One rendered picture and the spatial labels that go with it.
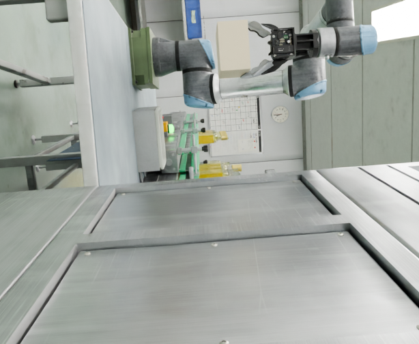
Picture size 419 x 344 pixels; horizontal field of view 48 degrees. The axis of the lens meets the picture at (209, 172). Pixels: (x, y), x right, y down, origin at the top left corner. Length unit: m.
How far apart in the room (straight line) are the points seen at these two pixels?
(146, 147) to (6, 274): 1.11
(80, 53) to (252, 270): 0.69
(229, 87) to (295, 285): 1.29
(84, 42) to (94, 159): 0.26
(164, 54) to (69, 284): 1.31
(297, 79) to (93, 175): 0.90
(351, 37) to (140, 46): 0.82
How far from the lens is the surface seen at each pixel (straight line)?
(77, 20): 1.13
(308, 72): 1.73
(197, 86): 1.79
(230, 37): 1.21
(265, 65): 1.24
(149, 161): 1.71
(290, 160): 8.14
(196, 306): 0.52
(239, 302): 0.52
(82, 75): 1.10
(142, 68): 1.78
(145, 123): 1.69
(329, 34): 1.27
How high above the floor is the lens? 0.99
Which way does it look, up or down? 1 degrees up
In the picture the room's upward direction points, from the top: 86 degrees clockwise
